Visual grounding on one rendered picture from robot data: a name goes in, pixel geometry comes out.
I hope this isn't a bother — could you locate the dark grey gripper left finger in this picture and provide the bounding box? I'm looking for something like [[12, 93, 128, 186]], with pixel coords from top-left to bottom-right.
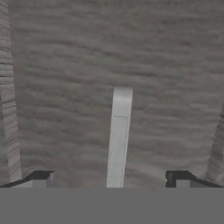
[[0, 170, 56, 189]]

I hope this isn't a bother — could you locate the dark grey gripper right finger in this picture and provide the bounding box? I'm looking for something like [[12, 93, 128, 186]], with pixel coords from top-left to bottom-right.
[[164, 170, 224, 189]]

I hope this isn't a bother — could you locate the grey wooden drawer front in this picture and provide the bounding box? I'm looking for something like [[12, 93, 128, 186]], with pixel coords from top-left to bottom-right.
[[8, 0, 224, 189]]

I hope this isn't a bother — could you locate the grey wooden cupboard panel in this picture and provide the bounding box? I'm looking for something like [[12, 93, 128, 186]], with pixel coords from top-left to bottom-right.
[[0, 0, 24, 184], [203, 101, 224, 186]]

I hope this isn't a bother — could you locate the white drawer handle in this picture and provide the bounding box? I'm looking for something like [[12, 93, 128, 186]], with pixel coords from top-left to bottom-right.
[[105, 86, 135, 189]]

